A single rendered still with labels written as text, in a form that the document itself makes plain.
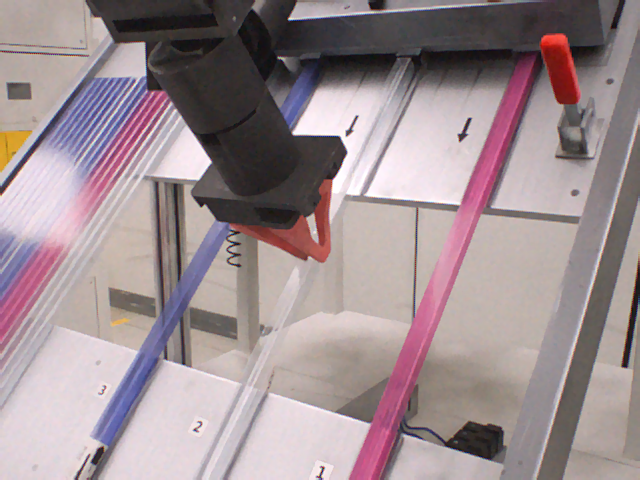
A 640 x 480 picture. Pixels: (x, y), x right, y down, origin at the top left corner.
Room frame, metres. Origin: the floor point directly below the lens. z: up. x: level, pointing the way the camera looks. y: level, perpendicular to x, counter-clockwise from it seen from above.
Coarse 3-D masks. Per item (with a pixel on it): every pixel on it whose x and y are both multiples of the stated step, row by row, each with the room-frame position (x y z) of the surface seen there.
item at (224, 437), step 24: (408, 72) 0.64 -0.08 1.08; (384, 96) 0.62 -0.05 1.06; (384, 120) 0.61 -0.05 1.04; (360, 144) 0.59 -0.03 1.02; (360, 168) 0.57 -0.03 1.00; (336, 192) 0.56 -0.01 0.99; (336, 216) 0.54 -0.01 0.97; (312, 264) 0.51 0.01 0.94; (288, 288) 0.50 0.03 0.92; (288, 312) 0.49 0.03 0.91; (264, 336) 0.48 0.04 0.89; (264, 360) 0.46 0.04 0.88; (240, 384) 0.46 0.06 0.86; (240, 408) 0.44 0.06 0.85; (216, 432) 0.43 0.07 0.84; (216, 456) 0.42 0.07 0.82
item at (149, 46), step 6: (144, 42) 0.57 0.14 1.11; (150, 42) 0.57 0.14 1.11; (156, 42) 0.57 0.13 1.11; (150, 48) 0.57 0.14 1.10; (150, 72) 0.57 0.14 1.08; (150, 78) 0.57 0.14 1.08; (150, 84) 0.57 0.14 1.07; (156, 84) 0.57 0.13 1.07; (150, 90) 0.57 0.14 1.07; (156, 90) 0.57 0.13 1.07; (162, 90) 0.57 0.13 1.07
